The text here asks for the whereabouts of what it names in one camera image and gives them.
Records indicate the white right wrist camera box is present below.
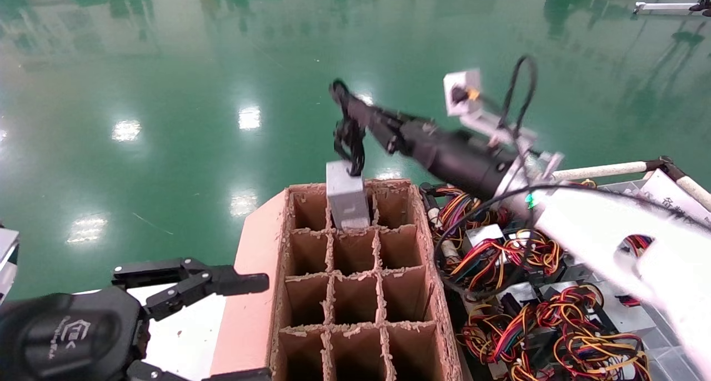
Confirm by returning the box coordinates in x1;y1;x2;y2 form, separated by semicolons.
443;68;483;117

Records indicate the grey metal power supply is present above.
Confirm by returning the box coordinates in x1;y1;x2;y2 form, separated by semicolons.
326;160;372;230

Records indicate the white sign with Chinese text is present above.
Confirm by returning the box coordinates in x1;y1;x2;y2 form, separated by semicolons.
639;169;711;229

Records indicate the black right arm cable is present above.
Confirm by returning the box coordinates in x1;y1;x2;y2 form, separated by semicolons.
433;55;711;293

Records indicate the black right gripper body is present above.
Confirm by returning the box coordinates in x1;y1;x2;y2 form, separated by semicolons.
389;117;520;201

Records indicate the cardboard box with dividers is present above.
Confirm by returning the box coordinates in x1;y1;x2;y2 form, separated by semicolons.
210;178;464;381

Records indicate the power supply with coloured wires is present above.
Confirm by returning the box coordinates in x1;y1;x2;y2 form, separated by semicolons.
432;184;514;234
444;225;564;293
622;234;655;257
458;284;609;365
503;325;650;381

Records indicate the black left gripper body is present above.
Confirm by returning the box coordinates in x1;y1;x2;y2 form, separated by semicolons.
0;285;149;381

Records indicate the white floor base bar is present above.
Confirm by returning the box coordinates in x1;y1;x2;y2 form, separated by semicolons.
633;1;711;18

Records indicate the silver camera mount bracket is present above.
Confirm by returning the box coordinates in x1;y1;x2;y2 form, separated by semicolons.
464;106;564;197

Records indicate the pile of wired power supplies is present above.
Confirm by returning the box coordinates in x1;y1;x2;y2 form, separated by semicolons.
444;178;711;381

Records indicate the white grey panel edge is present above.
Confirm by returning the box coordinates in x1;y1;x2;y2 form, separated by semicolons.
0;228;20;304

